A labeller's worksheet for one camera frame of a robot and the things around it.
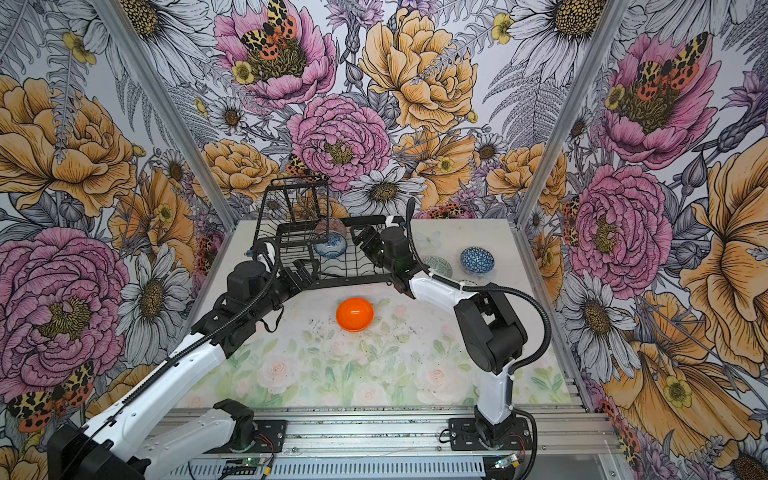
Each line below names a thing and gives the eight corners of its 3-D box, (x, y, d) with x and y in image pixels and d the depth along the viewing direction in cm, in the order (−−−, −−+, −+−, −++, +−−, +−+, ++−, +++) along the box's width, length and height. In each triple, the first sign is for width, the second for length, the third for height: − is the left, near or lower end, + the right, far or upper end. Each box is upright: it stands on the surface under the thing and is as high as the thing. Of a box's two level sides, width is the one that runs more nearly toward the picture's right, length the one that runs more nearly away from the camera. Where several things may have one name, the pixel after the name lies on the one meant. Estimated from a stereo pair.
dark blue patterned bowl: (462, 274, 107) (465, 267, 104) (459, 253, 113) (461, 246, 110) (493, 274, 107) (496, 267, 104) (488, 253, 114) (490, 246, 110)
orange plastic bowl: (336, 334, 93) (334, 327, 90) (340, 304, 100) (338, 297, 96) (373, 334, 93) (372, 327, 90) (374, 305, 100) (374, 297, 96)
